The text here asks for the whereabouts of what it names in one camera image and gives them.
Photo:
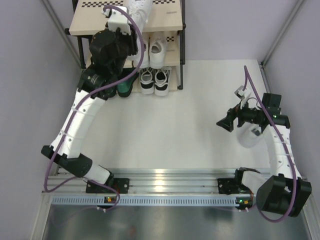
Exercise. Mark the black white sneaker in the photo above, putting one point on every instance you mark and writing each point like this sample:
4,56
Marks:
147,81
161,81

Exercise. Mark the black beige shoe shelf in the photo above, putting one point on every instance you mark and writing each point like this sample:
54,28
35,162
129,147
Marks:
167,16

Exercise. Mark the aluminium frame post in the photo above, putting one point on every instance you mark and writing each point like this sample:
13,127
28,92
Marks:
60,29
282,31

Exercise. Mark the aluminium frame post right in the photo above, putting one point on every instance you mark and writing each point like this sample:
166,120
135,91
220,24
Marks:
282,31

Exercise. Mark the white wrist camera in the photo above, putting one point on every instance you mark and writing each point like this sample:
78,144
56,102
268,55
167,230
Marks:
243,94
116,20

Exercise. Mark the white grey sneaker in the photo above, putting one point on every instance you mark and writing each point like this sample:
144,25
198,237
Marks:
141,52
157,50

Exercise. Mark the aluminium frame post left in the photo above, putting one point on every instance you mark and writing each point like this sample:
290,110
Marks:
60,29

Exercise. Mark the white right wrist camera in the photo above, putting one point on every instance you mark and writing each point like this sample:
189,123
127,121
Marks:
243,94

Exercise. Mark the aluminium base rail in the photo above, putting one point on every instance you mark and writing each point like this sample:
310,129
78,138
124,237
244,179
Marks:
149,188

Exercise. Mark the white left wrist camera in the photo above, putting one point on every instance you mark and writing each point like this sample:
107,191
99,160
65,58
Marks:
116,20

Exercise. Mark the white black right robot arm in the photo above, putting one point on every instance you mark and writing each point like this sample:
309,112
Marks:
277,160

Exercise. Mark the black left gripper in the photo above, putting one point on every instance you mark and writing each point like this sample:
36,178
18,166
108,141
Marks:
130,39

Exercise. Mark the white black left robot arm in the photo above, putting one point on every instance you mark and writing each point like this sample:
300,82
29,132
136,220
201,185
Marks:
109,51

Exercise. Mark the white leather sneaker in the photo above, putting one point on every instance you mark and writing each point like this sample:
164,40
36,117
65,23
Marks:
250,135
140,10

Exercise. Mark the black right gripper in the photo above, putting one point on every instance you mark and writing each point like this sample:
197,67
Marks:
227,123

